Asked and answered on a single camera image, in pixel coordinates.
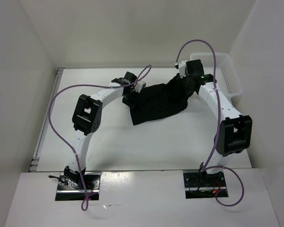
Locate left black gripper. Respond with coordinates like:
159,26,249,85
122,87,142,110

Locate black shorts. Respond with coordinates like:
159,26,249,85
122,75,195,125

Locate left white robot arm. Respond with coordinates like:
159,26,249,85
63,72,146,189

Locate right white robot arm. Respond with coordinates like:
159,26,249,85
178,60,252,186

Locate white plastic basket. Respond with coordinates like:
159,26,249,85
190,52,243,99

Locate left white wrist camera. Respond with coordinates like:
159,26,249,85
133,81,146,93

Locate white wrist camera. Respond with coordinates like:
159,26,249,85
175,60,187,79
133,81,146,93

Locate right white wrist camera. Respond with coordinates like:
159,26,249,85
175,60,187,79

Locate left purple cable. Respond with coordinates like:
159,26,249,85
48,65,152,211

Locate purple cable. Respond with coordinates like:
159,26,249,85
176,39,246,207
48,65,152,211

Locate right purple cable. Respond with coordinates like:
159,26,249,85
176,39,246,207

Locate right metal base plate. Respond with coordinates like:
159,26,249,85
183,170,228,199

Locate metal base plate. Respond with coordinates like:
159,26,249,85
55,172,101,201
183,170,228,199

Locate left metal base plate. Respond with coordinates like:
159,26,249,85
55,172,101,201

